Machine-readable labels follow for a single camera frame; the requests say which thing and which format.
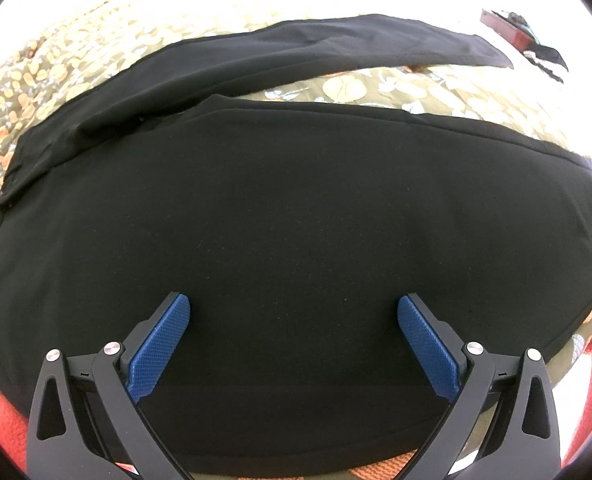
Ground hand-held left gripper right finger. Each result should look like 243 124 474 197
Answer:
397 292 561 480

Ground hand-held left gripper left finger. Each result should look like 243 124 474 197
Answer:
26 291 191 480

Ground black pants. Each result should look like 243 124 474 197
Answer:
0 12 592 473

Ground orange red knit cloth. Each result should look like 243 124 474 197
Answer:
0 297 592 480

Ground green orange floral bedspread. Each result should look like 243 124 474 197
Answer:
0 0 592 411

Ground black white patterned cloth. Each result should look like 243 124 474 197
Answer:
523 42 569 83

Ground red box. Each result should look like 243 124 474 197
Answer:
480 8 534 53

